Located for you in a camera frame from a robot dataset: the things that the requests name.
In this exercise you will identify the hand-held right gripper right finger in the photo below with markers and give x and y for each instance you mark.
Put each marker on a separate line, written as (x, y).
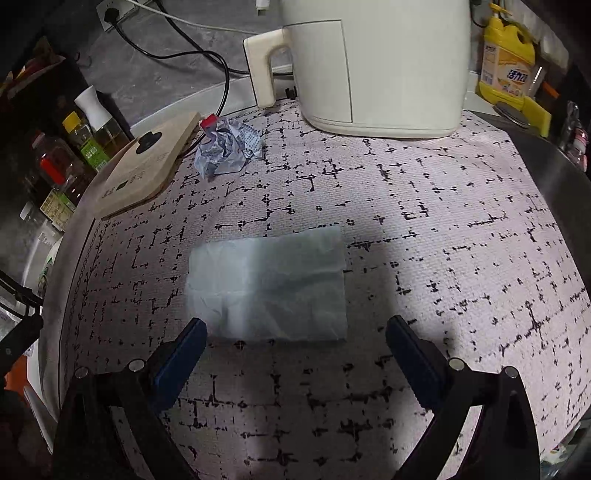
(411, 357)

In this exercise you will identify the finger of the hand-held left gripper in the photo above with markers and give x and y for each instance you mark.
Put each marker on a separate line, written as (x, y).
(21, 337)

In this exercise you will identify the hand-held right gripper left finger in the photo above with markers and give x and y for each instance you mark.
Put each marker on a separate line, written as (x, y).
(180, 364)

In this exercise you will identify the white tissue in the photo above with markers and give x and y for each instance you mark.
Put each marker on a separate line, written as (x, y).
(268, 286)

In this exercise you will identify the white plastic container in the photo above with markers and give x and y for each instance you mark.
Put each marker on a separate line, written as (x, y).
(41, 263)

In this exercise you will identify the grey patterned tablecloth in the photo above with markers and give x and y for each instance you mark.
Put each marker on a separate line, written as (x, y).
(415, 230)

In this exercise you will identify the yellow label bottle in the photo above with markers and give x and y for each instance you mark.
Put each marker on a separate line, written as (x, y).
(57, 207)

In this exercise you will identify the red-capped jar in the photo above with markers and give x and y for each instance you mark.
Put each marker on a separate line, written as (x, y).
(57, 166)

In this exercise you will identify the yellow-capped green label bottle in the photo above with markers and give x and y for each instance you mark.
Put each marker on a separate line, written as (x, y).
(87, 147)

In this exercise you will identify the wooden board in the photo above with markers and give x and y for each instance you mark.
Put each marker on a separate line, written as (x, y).
(143, 166)

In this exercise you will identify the crumpled clear plastic wrapper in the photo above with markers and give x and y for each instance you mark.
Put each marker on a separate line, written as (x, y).
(228, 147)

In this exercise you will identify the white-capped oil bottle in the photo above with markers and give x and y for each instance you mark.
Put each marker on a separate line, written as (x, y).
(101, 124)

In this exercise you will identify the black sink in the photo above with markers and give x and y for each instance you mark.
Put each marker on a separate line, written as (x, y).
(554, 161)

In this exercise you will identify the metal sink strainer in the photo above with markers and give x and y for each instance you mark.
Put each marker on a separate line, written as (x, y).
(515, 114)

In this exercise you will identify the yellow sponge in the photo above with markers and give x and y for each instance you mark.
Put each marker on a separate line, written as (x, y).
(538, 117)

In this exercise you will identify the small pink-capped bottle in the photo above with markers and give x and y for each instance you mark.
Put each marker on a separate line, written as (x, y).
(579, 143)

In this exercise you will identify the cream air fryer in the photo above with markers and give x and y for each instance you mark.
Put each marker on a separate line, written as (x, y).
(383, 64)

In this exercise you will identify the yellow detergent bottle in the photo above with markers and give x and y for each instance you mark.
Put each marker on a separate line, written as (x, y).
(505, 55)

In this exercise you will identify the wall power socket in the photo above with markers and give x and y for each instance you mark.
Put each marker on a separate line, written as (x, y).
(115, 14)

